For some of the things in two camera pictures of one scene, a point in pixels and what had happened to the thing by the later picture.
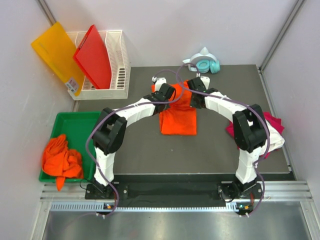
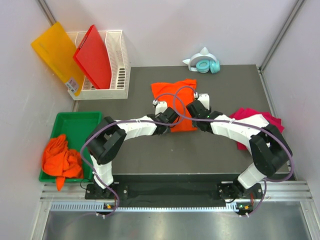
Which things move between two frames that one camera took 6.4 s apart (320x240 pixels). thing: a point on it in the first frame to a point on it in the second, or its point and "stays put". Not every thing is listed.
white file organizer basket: x=116 y=44 stays put
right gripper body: x=193 y=104 to x=197 y=125
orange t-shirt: x=181 y=119 stays put
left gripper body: x=166 y=106 to x=167 y=130
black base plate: x=169 y=190 stays put
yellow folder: x=56 y=46 stays put
